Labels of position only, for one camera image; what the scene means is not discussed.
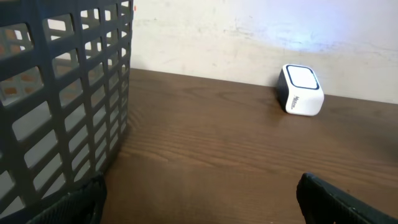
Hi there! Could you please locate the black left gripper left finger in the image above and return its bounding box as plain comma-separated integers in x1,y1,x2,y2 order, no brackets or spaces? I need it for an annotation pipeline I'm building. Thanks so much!
27,177,107,224

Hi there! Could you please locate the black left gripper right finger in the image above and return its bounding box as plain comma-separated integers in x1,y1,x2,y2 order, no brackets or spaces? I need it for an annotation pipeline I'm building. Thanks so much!
296,172,397,224

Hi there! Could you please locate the white barcode scanner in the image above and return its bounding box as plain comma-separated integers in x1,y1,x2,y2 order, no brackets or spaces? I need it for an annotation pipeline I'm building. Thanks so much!
276,64,325,116

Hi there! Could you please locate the grey plastic basket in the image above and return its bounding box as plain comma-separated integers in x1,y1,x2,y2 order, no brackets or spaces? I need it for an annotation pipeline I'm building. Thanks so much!
1,0,134,217

